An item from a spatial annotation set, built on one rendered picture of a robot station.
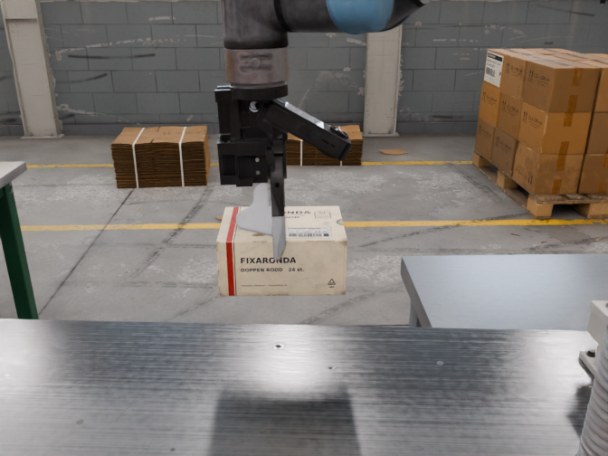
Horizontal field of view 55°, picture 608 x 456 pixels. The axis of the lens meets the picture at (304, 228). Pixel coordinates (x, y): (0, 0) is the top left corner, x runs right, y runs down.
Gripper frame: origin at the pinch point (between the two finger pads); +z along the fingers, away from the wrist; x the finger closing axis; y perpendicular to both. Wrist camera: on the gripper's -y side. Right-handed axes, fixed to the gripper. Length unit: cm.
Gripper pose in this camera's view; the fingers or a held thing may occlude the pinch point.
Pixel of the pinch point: (282, 236)
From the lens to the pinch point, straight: 77.6
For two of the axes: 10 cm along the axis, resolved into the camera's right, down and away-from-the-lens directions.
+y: -10.0, 0.4, -0.2
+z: 0.3, 9.2, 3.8
